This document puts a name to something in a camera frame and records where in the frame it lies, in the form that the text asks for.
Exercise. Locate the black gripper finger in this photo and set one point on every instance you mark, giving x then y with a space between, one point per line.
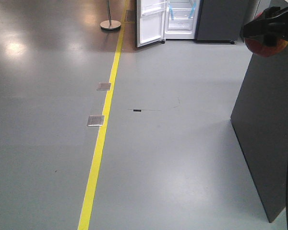
271 24

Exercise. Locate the red apple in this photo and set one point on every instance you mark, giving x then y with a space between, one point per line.
263 50

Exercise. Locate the white fridge door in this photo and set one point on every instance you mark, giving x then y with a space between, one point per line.
150 21

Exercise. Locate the grey fridge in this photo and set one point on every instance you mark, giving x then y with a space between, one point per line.
217 21

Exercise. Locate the dark grey panel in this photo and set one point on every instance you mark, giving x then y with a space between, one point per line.
260 122

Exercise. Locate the clear crisper drawer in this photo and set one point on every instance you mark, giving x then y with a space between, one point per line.
180 25

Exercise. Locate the silver floor plate far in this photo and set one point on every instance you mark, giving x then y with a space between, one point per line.
104 86

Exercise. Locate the silver floor plate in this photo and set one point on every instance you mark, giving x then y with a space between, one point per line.
95 120
104 86

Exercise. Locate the silver floor plate near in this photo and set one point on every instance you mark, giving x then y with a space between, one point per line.
95 120

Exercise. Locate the matte silver stanchion post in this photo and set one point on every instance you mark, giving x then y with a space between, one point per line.
110 24

